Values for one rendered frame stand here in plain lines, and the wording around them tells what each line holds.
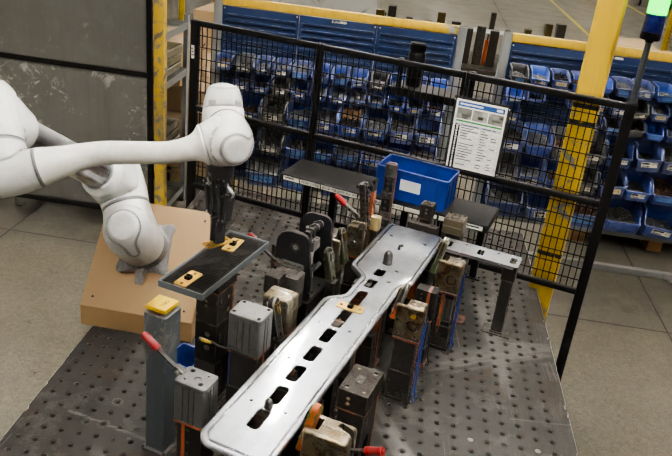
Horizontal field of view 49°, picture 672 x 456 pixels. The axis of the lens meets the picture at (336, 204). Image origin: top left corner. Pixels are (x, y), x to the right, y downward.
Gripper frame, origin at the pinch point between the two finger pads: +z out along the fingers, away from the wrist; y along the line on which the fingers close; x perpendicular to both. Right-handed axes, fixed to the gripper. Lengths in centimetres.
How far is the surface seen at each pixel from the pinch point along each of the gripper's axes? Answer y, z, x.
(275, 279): 8.7, 16.3, 15.2
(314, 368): 38.7, 25.5, 5.2
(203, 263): -0.1, 9.4, -4.2
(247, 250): 0.1, 9.4, 10.9
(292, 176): -64, 23, 83
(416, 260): 13, 25, 76
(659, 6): 40, -65, 151
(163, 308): 14.1, 9.5, -25.4
